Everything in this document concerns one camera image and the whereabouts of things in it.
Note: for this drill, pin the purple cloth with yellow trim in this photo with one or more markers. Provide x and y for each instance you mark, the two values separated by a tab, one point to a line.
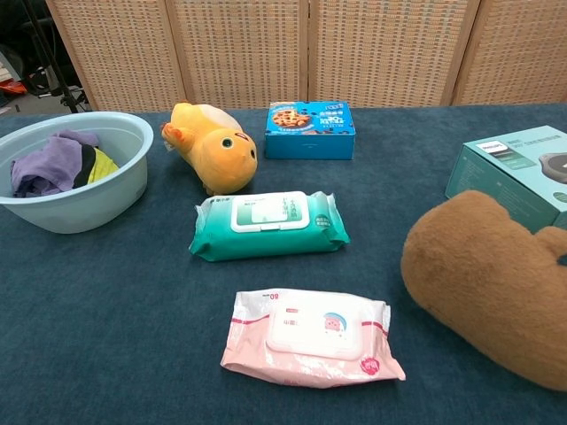
48	164

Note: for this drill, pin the green wet wipes pack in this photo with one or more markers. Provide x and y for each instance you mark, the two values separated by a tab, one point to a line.
266	243

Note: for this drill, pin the yellow plush toy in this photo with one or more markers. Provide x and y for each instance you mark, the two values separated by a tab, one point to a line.
212	159

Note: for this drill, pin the blue cookie box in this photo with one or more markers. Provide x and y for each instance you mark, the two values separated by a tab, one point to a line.
310	146

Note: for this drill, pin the brown plush toy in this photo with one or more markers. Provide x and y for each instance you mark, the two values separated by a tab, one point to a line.
478	283

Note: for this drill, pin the light teal speaker box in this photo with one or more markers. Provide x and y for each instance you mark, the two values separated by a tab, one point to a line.
487	177

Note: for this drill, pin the dark blue table cover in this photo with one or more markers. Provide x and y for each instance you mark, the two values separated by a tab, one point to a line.
111	310

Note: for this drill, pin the light blue plastic basin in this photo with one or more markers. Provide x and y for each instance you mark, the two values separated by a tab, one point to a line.
88	208

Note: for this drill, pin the black tripod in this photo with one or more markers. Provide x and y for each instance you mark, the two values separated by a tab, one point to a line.
66	95

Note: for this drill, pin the wicker folding screen panel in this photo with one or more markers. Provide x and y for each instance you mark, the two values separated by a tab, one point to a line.
239	48
390	48
518	48
119	48

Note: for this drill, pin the pink wet wipes pack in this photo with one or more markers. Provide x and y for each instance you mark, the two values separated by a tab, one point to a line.
310	332

